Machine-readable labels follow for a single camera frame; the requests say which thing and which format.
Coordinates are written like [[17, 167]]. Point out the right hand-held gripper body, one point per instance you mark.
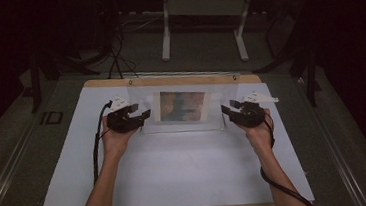
[[250, 115]]

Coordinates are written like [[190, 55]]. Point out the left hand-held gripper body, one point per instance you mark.
[[122, 123]]

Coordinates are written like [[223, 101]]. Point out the paper photo print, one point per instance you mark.
[[183, 105]]

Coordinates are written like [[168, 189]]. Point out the clear acrylic photo frame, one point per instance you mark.
[[183, 126]]

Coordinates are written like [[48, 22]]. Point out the person's left hand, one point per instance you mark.
[[117, 142]]

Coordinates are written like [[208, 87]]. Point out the person's right hand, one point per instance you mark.
[[260, 134]]

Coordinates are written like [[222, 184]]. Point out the white table mat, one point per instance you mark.
[[183, 169]]

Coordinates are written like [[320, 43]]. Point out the black floor plate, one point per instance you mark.
[[52, 117]]

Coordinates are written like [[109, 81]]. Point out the black tripod stand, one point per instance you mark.
[[308, 72]]

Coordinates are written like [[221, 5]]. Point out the white metal stand frame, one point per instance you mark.
[[165, 34]]

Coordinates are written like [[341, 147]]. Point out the metal floor rail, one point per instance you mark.
[[335, 143], [6, 168]]

